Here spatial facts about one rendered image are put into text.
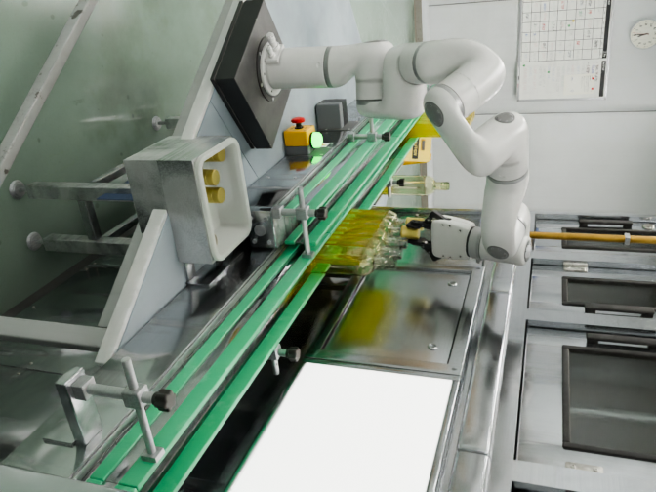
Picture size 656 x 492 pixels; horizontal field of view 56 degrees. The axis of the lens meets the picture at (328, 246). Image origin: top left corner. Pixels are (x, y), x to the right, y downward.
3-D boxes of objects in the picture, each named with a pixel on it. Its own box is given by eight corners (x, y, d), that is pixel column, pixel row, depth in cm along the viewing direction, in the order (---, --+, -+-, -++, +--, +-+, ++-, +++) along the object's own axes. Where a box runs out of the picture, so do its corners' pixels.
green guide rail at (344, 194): (284, 244, 146) (316, 246, 144) (284, 240, 146) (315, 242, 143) (423, 86, 294) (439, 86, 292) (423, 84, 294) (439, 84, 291)
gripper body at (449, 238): (482, 255, 154) (440, 248, 160) (482, 217, 150) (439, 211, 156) (471, 267, 148) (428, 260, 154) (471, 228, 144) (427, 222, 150)
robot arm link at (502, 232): (493, 150, 131) (498, 220, 146) (471, 192, 125) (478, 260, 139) (534, 156, 127) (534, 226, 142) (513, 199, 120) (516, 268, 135)
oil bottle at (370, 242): (297, 263, 156) (380, 267, 149) (294, 242, 153) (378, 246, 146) (305, 253, 161) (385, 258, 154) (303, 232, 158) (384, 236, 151)
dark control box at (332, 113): (316, 129, 201) (341, 129, 198) (313, 104, 197) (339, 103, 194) (324, 122, 208) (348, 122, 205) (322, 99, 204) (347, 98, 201)
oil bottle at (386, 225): (312, 242, 166) (390, 246, 158) (309, 223, 163) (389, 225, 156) (319, 233, 170) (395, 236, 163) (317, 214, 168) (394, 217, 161)
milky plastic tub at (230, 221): (181, 263, 129) (218, 266, 126) (157, 159, 119) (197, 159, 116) (220, 228, 143) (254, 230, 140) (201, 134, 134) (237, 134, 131)
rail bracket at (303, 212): (277, 257, 143) (329, 260, 139) (267, 188, 136) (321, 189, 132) (282, 251, 146) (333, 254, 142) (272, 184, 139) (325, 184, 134)
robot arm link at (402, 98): (447, 41, 127) (445, 121, 131) (382, 47, 147) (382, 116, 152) (410, 40, 123) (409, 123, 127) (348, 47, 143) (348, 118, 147)
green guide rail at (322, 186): (280, 216, 143) (312, 217, 141) (279, 212, 143) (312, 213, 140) (423, 70, 291) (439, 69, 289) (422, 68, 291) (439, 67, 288)
